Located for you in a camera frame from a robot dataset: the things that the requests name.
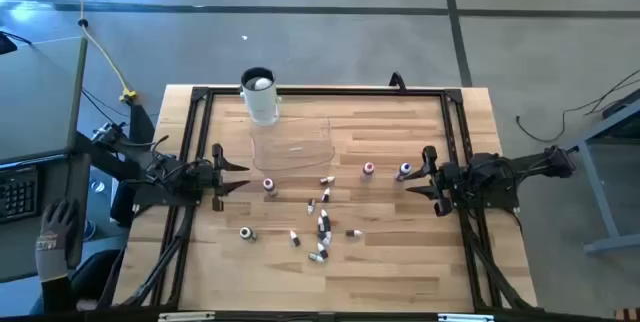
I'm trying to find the black desk device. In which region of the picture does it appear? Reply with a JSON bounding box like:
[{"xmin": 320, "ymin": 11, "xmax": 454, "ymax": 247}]
[{"xmin": 0, "ymin": 31, "xmax": 19, "ymax": 56}]

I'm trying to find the grey desk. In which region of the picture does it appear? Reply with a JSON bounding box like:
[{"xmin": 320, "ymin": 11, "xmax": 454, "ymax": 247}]
[{"xmin": 0, "ymin": 36, "xmax": 92, "ymax": 283}]

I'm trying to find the person's gloved hand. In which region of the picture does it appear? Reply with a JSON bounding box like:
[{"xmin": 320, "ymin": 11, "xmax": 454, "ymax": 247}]
[{"xmin": 34, "ymin": 196, "xmax": 81, "ymax": 283}]

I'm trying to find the black keyboard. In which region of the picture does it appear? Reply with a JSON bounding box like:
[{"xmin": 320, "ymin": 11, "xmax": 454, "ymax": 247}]
[{"xmin": 0, "ymin": 165, "xmax": 40, "ymax": 223}]

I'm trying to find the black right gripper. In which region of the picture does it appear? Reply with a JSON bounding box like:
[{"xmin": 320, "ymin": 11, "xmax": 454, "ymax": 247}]
[{"xmin": 402, "ymin": 145, "xmax": 472, "ymax": 217}]

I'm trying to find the clear plastic tray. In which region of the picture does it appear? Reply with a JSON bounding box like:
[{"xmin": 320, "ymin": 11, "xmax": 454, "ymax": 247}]
[{"xmin": 249, "ymin": 115, "xmax": 336, "ymax": 172}]

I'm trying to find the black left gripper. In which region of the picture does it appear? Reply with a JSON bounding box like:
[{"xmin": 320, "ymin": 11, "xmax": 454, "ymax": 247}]
[{"xmin": 187, "ymin": 142, "xmax": 251, "ymax": 212}]

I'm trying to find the white cylindrical container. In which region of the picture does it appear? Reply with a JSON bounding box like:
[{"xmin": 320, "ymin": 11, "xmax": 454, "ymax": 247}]
[{"xmin": 238, "ymin": 65, "xmax": 282, "ymax": 127}]

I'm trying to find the yellow cable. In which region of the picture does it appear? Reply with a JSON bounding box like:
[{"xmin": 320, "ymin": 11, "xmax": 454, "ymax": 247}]
[{"xmin": 63, "ymin": 0, "xmax": 132, "ymax": 94}]

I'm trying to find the black triangular stand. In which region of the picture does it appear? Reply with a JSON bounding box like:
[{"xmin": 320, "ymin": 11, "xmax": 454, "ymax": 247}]
[{"xmin": 127, "ymin": 104, "xmax": 157, "ymax": 146}]

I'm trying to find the black hook clamp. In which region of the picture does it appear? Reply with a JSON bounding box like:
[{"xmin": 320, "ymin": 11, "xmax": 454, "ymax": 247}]
[{"xmin": 388, "ymin": 71, "xmax": 408, "ymax": 94}]

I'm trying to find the silver metal bracket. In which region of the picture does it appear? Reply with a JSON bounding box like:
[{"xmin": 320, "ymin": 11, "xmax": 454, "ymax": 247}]
[
  {"xmin": 158, "ymin": 311, "xmax": 216, "ymax": 322},
  {"xmin": 437, "ymin": 313, "xmax": 495, "ymax": 322}
]

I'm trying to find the black aluminium table frame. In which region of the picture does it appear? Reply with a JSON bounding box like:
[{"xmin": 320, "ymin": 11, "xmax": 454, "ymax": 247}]
[{"xmin": 112, "ymin": 85, "xmax": 539, "ymax": 313}]

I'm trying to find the black floor cable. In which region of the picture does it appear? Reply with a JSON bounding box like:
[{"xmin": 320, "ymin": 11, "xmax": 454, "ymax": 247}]
[{"xmin": 514, "ymin": 67, "xmax": 640, "ymax": 144}]

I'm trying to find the grey metal table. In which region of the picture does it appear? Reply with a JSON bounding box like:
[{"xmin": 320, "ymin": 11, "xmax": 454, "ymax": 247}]
[{"xmin": 557, "ymin": 96, "xmax": 640, "ymax": 257}]

